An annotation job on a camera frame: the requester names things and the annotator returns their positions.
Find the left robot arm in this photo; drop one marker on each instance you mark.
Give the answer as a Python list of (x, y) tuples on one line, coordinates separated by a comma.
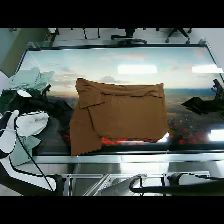
[(7, 138)]

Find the brown T-shirt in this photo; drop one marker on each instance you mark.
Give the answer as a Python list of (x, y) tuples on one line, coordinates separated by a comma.
[(126, 113)]

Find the black office chair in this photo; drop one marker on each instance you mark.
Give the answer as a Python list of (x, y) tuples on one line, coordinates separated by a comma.
[(129, 36), (178, 33)]

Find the white garment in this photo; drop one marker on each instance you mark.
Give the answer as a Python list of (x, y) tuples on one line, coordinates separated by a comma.
[(31, 123)]

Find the pale green garment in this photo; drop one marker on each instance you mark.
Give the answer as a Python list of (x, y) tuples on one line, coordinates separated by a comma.
[(23, 150), (31, 78)]

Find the silver frame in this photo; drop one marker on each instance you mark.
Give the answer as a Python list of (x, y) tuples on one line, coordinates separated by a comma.
[(100, 159)]

